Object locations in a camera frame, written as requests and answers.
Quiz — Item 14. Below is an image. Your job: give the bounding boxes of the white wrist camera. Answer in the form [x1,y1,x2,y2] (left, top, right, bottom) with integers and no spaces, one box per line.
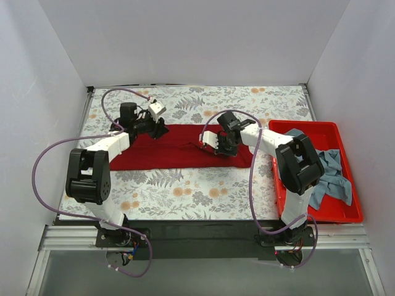
[200,131,218,150]
[148,99,166,123]

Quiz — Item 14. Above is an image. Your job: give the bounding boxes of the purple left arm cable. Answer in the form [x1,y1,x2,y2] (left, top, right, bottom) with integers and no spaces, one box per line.
[31,88,158,278]

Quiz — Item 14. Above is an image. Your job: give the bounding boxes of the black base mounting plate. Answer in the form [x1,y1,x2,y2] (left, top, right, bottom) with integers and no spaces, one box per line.
[96,220,315,266]

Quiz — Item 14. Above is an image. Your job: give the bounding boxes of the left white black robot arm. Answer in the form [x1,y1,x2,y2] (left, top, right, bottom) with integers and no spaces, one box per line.
[65,99,168,232]

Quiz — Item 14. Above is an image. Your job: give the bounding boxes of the red t-shirt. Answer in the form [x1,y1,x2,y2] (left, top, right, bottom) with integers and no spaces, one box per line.
[110,125,252,171]

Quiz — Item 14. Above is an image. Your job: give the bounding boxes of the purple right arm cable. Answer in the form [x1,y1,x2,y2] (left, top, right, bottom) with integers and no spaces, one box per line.
[199,109,318,269]

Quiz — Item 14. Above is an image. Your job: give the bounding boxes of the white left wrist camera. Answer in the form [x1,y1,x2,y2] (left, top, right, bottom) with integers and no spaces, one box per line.
[148,99,166,123]

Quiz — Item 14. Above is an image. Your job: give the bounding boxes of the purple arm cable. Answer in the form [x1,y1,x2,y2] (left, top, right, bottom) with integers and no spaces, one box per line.
[199,109,318,269]
[31,88,158,278]

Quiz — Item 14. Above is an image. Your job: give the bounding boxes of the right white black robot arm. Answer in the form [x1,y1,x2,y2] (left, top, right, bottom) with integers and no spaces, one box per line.
[201,110,325,236]

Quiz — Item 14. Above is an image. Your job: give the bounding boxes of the grey-blue t-shirt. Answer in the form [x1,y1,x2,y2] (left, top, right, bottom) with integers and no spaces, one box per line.
[283,128,353,211]

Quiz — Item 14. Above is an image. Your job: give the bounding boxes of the red plastic bin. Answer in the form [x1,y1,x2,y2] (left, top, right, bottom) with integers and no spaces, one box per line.
[268,120,364,223]

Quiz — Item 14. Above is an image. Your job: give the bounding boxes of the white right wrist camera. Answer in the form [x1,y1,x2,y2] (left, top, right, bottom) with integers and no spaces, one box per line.
[200,131,218,150]

